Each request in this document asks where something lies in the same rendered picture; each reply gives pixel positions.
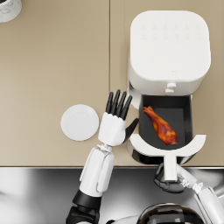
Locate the robot body dark dome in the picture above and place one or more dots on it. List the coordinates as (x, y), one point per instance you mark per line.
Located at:
(169, 215)

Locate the white air fryer body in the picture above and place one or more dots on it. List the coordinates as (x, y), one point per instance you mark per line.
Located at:
(169, 49)

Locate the roasted chicken drumstick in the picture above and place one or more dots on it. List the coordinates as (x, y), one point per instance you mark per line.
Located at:
(162, 127)

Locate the white round plate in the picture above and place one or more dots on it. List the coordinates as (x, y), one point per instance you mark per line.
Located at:
(79, 122)

